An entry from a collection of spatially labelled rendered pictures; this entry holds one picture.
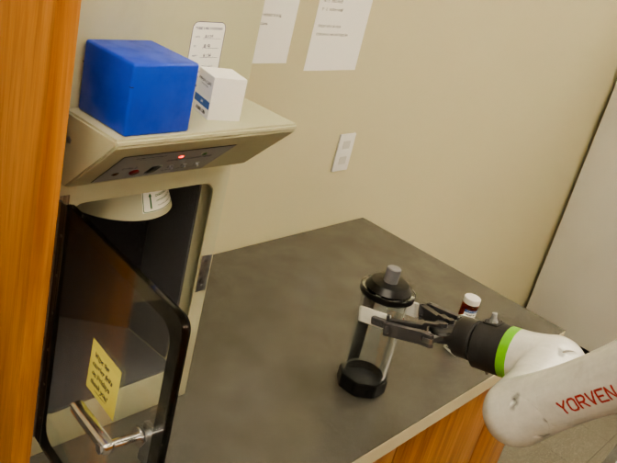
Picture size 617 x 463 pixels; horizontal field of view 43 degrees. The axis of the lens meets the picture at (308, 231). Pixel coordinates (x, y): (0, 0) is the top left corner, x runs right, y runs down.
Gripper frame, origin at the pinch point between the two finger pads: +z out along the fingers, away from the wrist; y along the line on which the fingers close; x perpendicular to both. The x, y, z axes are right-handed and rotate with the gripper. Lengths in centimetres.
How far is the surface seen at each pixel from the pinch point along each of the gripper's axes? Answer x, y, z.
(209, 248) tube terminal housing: -16.0, 34.5, 13.2
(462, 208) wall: 13, -142, 62
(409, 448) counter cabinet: 32.3, -8.6, -3.9
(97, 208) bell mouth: -25, 54, 17
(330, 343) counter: 14.4, -6.2, 17.2
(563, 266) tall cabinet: 57, -247, 58
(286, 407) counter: 16.8, 19.3, 7.4
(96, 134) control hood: -39, 66, 0
